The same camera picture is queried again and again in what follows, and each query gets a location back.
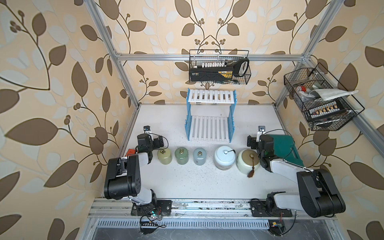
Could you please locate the yellow-green small tea canister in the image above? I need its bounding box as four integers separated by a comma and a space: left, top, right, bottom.
157, 148, 172, 165

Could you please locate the cream jar with brown lid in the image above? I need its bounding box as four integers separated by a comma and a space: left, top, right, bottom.
236, 150, 260, 178

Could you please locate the green small tea canister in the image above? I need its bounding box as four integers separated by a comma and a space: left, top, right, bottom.
175, 147, 189, 165

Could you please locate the white painted porcelain jar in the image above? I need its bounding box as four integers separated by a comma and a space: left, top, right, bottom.
214, 146, 236, 171

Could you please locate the blue small tea canister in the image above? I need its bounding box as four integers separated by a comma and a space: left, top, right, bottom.
193, 148, 207, 166

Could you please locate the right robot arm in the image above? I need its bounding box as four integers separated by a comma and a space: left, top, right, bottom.
247, 134, 346, 218

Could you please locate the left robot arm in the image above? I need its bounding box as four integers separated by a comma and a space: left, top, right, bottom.
104, 133, 164, 217

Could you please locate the blue white wooden shelf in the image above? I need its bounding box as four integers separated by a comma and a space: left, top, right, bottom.
185, 89, 237, 143

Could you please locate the red cube block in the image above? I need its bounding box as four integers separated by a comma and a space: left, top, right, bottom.
126, 149, 136, 157

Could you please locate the green plastic tool case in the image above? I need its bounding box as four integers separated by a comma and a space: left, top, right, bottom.
270, 135, 304, 167

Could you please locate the white folded paper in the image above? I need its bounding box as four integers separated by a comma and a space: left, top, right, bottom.
309, 89, 359, 101

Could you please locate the socket bit set tray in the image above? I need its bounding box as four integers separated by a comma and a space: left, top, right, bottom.
309, 101, 347, 120

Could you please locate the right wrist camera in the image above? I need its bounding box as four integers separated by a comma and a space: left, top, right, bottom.
258, 126, 266, 135

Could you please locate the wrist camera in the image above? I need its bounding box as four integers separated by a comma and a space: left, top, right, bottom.
143, 126, 152, 134
258, 126, 266, 135

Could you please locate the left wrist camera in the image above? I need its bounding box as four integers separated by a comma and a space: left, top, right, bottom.
143, 126, 152, 134

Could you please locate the black white handle saw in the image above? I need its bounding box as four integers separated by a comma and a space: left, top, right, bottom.
233, 58, 249, 78

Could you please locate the black wire basket right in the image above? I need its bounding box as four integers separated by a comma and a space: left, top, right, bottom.
284, 63, 365, 131

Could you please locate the black wire basket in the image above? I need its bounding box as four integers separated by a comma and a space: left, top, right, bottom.
189, 49, 252, 85
284, 63, 365, 131

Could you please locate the black wire basket rear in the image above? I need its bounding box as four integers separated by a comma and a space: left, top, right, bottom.
189, 49, 252, 85

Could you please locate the base rail with cable duct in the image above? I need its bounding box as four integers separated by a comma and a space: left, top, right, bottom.
79, 199, 344, 240

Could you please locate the aluminium cage frame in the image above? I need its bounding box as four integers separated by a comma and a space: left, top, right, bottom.
82, 0, 384, 199

